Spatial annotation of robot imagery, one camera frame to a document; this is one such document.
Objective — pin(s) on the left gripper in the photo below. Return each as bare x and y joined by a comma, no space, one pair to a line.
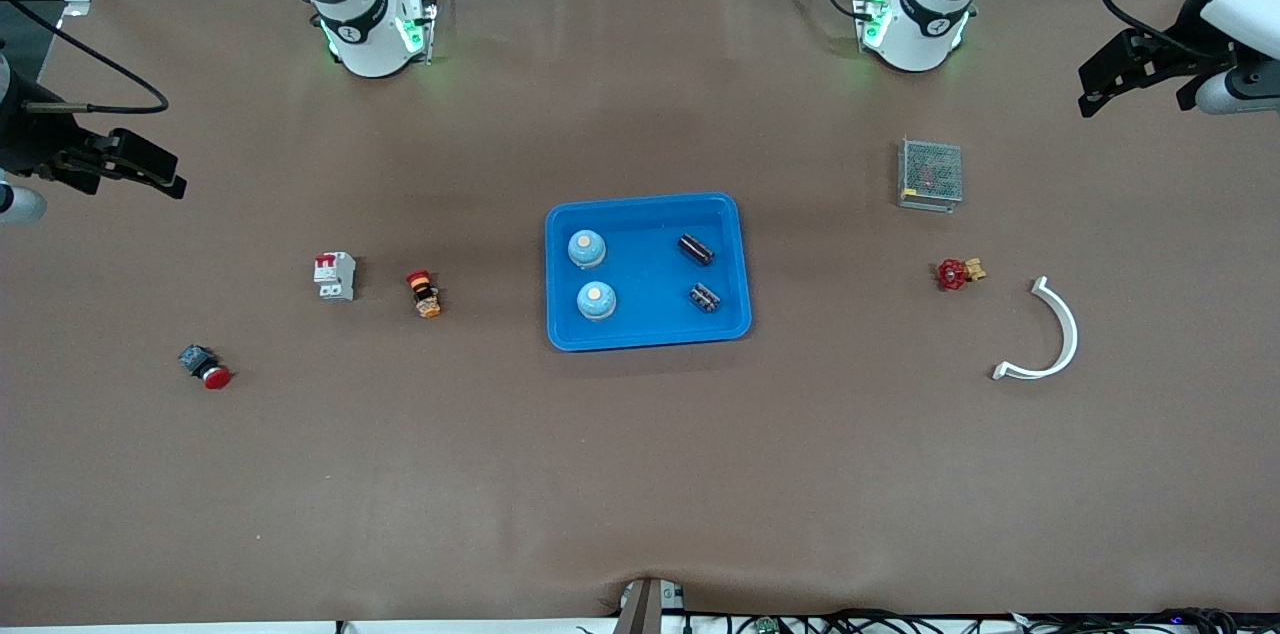
1177,47

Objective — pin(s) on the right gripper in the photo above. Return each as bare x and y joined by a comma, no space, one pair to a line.
28,142

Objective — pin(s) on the light blue call bell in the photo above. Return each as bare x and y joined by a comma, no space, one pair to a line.
587,249
597,302

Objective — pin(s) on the black cylindrical capacitor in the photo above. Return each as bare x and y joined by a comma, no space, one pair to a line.
697,249
705,297

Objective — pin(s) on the red mushroom push button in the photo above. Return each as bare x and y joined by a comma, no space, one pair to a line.
205,369

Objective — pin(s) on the metal mesh power supply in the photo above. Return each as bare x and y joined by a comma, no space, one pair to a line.
930,172

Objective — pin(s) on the white red circuit breaker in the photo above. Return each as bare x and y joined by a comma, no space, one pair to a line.
335,279

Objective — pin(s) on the blue plastic tray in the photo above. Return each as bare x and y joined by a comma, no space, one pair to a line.
640,314

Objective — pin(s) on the brown table cover mat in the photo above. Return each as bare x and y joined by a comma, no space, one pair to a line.
640,474

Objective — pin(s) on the white curved plastic bracket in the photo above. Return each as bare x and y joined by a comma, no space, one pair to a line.
1073,334

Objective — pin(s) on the orange emergency stop switch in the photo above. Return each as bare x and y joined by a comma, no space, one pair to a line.
425,296

